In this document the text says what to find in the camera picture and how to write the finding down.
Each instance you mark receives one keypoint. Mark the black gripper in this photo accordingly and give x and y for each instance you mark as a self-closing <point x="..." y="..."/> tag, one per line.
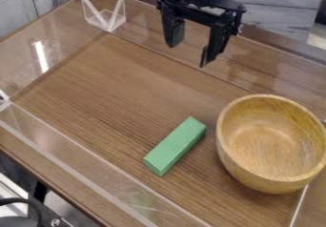
<point x="208" y="12"/>

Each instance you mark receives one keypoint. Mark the green rectangular block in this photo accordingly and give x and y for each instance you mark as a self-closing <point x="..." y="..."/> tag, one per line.
<point x="169" y="151"/>

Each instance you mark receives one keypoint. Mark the brown wooden bowl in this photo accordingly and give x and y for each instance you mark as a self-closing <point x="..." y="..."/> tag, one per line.
<point x="270" y="143"/>

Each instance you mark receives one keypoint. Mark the black table leg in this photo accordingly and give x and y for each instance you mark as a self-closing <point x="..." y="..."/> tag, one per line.
<point x="39" y="191"/>

